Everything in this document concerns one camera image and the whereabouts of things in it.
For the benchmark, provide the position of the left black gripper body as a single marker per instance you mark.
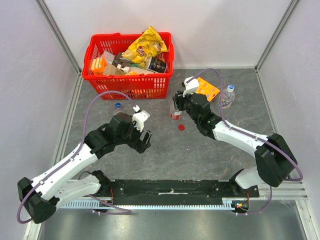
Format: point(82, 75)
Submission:
point(135, 141)

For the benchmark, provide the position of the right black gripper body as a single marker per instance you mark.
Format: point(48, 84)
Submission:
point(180, 99)

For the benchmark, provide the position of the clear bottle red label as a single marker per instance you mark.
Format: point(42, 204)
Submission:
point(175, 114)

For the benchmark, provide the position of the red bottle cap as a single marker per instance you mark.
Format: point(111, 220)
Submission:
point(181, 127)

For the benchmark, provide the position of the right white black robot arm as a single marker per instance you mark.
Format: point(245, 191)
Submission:
point(274, 161)

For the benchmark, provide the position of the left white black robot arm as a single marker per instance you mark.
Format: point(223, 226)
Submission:
point(44, 194)

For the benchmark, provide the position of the small bottle white cap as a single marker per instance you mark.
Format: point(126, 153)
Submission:
point(227, 96)

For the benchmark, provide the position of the clear bottle blue label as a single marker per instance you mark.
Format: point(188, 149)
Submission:
point(117, 109)

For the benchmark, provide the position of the beige pump bottle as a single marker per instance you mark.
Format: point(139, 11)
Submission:
point(125, 71)

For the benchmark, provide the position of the orange cardboard box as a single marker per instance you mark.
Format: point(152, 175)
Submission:
point(207, 89)

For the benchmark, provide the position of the red plastic shopping basket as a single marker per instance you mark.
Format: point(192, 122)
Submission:
point(141, 86)

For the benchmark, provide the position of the black instant noodle cup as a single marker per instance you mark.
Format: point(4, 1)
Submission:
point(156, 65)

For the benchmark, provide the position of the yellow chips bag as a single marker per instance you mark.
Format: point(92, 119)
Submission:
point(148, 45)

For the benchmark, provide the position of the brown snack packet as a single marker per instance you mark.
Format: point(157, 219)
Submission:
point(120, 60)

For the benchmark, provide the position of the clear plastic packet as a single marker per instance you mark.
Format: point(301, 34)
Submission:
point(109, 57)

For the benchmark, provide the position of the orange yellow sponge pack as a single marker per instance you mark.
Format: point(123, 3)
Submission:
point(98, 65)

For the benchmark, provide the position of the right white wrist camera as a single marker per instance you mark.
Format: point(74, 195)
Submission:
point(191, 85)

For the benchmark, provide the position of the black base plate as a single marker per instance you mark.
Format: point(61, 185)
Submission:
point(172, 192)

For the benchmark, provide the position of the white slotted cable duct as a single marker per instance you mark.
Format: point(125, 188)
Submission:
point(90, 203)

